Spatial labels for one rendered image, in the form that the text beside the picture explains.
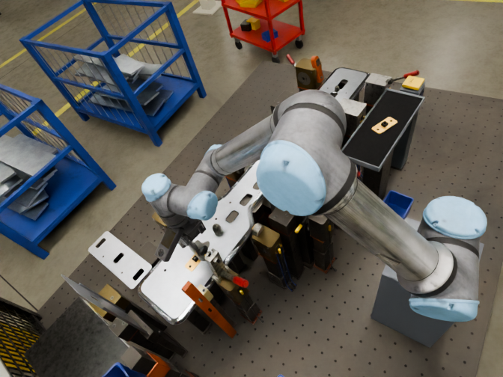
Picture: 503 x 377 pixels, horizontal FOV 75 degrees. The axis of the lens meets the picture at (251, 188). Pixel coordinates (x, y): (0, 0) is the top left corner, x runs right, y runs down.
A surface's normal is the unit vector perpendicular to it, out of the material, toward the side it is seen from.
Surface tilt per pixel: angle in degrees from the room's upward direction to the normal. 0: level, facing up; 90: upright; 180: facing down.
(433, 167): 0
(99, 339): 0
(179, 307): 0
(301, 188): 84
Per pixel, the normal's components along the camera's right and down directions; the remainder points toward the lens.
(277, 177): -0.45, 0.72
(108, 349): -0.21, -0.60
